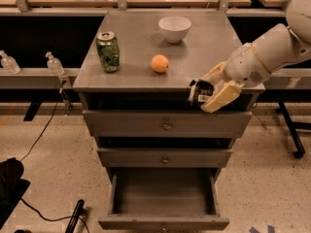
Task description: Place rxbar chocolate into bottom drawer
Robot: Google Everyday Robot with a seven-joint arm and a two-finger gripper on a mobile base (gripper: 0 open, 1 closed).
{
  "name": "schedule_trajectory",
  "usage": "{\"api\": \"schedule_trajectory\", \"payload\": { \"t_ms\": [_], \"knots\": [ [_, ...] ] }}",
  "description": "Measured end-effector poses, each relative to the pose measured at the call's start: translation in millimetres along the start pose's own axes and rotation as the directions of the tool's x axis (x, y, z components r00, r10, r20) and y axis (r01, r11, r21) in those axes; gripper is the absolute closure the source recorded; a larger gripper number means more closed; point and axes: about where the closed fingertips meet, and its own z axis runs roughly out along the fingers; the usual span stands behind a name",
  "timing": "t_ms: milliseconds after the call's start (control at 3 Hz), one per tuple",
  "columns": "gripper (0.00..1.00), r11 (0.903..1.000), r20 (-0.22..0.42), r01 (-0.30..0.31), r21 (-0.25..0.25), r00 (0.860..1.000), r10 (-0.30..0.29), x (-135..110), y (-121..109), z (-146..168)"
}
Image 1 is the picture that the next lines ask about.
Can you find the black rxbar chocolate wrapper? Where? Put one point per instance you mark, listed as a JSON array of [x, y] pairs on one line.
[[200, 91]]

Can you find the grey open bottom drawer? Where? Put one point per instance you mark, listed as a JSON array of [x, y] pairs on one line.
[[163, 199]]

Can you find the clear sanitizer bottle far left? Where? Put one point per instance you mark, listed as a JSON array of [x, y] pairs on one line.
[[9, 63]]

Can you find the grey metal rail shelf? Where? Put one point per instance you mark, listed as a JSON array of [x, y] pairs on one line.
[[29, 78]]

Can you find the grey top drawer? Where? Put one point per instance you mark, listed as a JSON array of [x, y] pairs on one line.
[[166, 124]]

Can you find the grey middle drawer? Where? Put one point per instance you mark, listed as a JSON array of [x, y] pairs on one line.
[[164, 158]]

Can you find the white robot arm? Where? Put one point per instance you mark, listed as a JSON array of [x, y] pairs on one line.
[[286, 45]]

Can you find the green soda can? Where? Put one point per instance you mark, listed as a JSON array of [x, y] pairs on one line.
[[108, 51]]

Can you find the black chair at left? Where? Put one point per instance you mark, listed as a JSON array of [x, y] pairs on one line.
[[12, 187]]

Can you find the black table leg with caster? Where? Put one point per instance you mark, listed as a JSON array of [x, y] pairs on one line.
[[293, 126]]

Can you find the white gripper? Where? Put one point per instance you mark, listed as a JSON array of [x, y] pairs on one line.
[[245, 66]]

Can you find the grey three-drawer cabinet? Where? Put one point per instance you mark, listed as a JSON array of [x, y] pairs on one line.
[[137, 87]]

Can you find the clear sanitizer pump bottle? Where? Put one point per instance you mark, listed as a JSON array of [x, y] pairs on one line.
[[54, 64]]

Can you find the orange fruit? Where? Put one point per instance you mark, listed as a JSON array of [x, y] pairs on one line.
[[160, 63]]

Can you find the white ceramic bowl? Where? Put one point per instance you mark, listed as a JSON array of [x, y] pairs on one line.
[[174, 29]]

